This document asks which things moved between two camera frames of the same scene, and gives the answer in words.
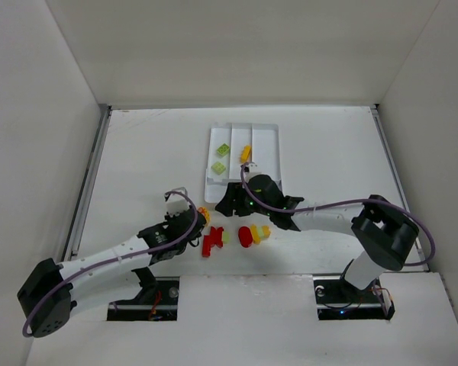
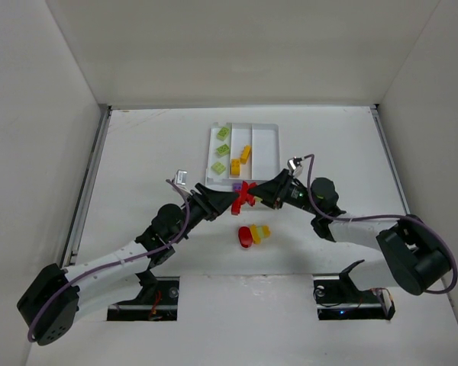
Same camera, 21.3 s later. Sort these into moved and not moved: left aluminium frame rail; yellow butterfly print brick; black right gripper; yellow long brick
Moved: yellow butterfly print brick; black right gripper
Not moved: left aluminium frame rail; yellow long brick
